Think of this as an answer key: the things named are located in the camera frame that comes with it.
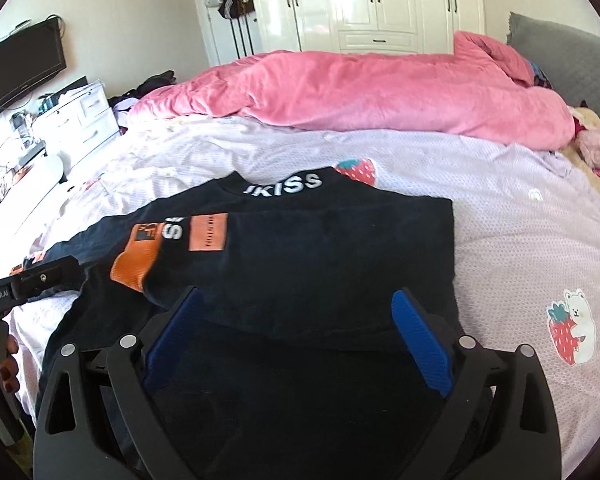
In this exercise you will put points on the dark clothes pile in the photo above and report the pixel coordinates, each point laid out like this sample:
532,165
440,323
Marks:
152,83

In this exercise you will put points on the lilac printed bed sheet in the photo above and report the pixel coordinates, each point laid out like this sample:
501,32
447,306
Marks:
527,228

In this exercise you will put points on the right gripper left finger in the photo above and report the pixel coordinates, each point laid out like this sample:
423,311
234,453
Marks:
97,419

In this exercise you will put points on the yellow blanket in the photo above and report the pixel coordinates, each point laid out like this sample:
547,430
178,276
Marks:
584,119

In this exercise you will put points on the white door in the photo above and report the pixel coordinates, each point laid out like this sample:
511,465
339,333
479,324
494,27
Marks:
228,34

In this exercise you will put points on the black sweater with orange patches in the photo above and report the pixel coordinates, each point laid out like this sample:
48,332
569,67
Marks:
295,369

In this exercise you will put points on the white drawer cabinet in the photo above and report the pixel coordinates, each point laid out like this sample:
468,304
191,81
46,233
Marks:
81,122

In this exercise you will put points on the white wardrobe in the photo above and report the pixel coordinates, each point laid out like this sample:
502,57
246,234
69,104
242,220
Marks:
359,26

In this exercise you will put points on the grey quilted headboard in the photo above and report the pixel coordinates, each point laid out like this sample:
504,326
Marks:
569,57

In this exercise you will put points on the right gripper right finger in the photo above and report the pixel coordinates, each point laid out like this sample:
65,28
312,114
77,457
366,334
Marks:
497,419

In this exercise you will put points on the pink fluffy duvet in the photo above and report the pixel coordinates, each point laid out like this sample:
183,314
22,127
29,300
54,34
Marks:
484,89

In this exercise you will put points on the black wall television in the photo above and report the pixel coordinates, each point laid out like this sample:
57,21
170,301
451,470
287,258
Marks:
29,58

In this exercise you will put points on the left hand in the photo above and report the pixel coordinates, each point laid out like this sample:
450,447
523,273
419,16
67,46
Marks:
9,367

